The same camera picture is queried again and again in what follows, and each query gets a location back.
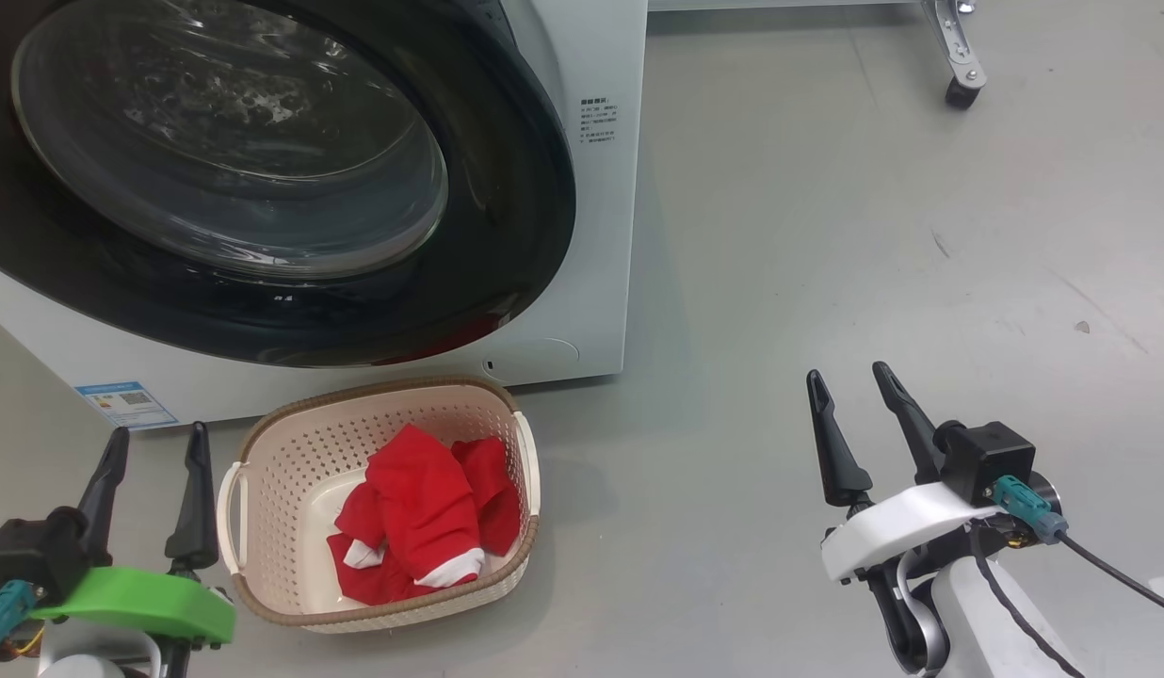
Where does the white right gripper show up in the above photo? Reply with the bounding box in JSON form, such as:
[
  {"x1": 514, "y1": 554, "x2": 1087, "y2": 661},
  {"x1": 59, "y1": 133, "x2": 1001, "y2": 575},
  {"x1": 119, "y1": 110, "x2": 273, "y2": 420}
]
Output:
[{"x1": 806, "y1": 362, "x2": 1002, "y2": 585}]

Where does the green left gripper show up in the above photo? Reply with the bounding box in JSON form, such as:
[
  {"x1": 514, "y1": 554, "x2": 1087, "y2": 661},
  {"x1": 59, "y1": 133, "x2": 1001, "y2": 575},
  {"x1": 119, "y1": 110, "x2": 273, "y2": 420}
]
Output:
[{"x1": 31, "y1": 421, "x2": 236, "y2": 649}]

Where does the red garment with white trim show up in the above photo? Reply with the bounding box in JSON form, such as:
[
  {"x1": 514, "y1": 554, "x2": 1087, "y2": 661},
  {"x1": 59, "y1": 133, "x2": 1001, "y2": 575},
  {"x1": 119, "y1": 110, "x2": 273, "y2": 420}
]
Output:
[{"x1": 364, "y1": 424, "x2": 486, "y2": 589}]

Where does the cream perforated laundry basket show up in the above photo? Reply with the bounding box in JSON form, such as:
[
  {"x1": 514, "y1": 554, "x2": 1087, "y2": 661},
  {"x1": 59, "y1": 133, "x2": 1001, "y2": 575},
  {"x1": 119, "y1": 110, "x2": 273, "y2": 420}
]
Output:
[{"x1": 217, "y1": 377, "x2": 542, "y2": 634}]

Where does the white washing machine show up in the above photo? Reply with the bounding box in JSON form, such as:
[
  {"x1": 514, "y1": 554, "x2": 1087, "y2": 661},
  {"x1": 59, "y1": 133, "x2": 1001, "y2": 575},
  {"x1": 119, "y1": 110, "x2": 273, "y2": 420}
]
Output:
[{"x1": 0, "y1": 0, "x2": 649, "y2": 431}]

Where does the metal leg with caster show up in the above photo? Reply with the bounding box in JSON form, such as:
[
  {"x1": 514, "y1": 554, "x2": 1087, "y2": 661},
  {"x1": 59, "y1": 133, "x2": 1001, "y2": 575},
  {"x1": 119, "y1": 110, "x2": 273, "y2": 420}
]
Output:
[{"x1": 919, "y1": 0, "x2": 988, "y2": 110}]

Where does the right teal-plug camera cable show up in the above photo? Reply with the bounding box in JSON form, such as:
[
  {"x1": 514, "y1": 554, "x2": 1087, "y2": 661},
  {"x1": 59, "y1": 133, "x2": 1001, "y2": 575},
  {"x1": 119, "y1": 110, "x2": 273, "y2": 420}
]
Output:
[{"x1": 992, "y1": 476, "x2": 1164, "y2": 618}]

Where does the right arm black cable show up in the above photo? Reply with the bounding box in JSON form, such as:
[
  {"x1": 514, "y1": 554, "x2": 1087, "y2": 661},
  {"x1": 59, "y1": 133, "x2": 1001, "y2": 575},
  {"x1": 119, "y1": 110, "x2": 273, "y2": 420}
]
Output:
[{"x1": 968, "y1": 523, "x2": 1087, "y2": 678}]

